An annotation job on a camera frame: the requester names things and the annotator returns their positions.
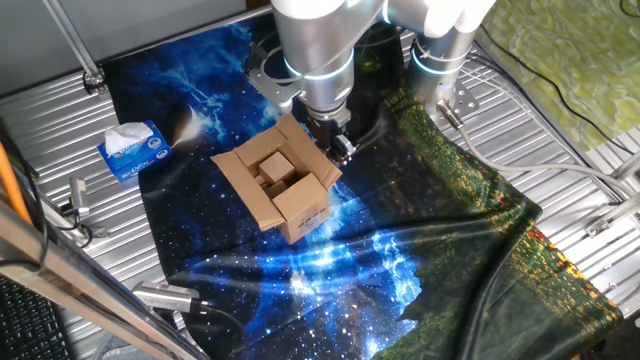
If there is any black camera cable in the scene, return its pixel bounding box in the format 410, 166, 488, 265
197, 302, 251, 360

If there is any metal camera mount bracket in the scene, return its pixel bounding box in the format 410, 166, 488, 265
59, 199, 110, 240

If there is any black floor cable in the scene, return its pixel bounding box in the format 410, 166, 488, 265
477, 22, 636, 156

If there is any aluminium frame bar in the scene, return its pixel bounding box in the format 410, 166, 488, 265
0, 199, 211, 360

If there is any metal stand pole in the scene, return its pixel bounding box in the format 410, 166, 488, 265
42, 0, 109, 96

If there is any orange stick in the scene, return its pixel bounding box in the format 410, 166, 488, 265
0, 139, 34, 226

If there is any white tissue sheet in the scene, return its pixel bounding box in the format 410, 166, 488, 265
103, 121, 155, 155

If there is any silver depth camera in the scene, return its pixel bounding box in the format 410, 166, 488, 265
131, 280, 201, 315

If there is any galaxy and forest print cloth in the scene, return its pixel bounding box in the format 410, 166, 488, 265
102, 14, 625, 360

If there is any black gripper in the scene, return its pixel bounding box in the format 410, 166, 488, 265
312, 119, 357, 167

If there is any thick black cable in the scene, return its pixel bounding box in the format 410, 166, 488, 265
0, 117, 51, 266

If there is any grey robot hose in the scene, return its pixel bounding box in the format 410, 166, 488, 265
436, 99, 640, 199

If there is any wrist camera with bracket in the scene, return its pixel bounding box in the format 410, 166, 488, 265
246, 42, 304, 114

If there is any grey towel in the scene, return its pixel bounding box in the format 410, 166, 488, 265
92, 332, 169, 360

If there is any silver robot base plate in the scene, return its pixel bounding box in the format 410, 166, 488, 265
432, 82, 481, 126

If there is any blue tissue box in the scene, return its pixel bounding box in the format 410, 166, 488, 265
96, 119, 174, 182

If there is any black keyboard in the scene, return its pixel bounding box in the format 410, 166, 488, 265
0, 274, 76, 360

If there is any cardboard box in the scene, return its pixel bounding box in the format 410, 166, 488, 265
209, 112, 344, 245

